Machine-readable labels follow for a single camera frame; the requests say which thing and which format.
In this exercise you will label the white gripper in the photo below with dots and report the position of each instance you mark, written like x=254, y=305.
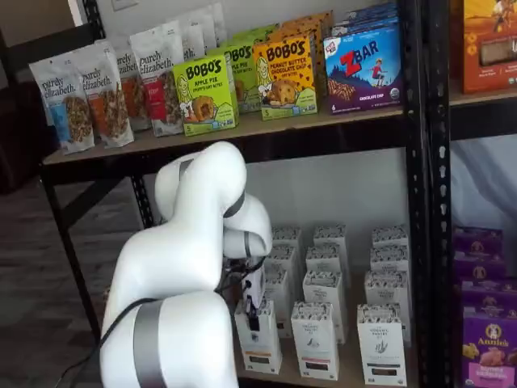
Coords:
x=256, y=285

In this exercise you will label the white box yellow strip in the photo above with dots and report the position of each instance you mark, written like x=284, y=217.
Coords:
x=282, y=256
x=287, y=236
x=260, y=347
x=278, y=291

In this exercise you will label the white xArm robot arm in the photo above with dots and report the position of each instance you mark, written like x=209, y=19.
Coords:
x=182, y=250

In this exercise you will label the white box pink strip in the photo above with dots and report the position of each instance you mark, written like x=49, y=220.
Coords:
x=325, y=287
x=330, y=234
x=315, y=343
x=327, y=256

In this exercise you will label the white box black strip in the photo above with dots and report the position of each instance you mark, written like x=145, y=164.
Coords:
x=381, y=347
x=389, y=258
x=387, y=287
x=389, y=236

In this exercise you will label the green Bobo's apple pie box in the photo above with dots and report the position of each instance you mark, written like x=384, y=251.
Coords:
x=244, y=77
x=204, y=97
x=258, y=34

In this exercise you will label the purple Annie's snack box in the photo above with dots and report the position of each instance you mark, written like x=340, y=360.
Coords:
x=488, y=295
x=490, y=351
x=478, y=266
x=476, y=240

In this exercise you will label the yellow Bobo's peanut butter box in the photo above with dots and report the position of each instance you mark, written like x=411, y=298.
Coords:
x=284, y=78
x=327, y=36
x=317, y=52

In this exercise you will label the blue Zbar snack box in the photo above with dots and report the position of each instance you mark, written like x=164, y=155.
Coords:
x=365, y=18
x=363, y=70

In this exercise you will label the orange snack box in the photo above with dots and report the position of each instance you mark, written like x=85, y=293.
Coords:
x=490, y=48

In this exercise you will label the red label granola bag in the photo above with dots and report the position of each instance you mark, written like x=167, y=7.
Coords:
x=159, y=89

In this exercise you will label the orange label granola bag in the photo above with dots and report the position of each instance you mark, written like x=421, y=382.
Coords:
x=131, y=89
x=107, y=101

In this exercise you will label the white plastic sheet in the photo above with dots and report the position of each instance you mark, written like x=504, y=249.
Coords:
x=484, y=182

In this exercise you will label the blue label granola bag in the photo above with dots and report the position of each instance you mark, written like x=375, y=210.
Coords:
x=60, y=109

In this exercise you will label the white granola bag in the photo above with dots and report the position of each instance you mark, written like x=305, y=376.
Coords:
x=192, y=36
x=214, y=24

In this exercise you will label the dark brown furniture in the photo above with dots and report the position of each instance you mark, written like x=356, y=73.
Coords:
x=20, y=137

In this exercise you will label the white wall switch plate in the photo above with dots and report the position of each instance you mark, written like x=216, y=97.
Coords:
x=125, y=5

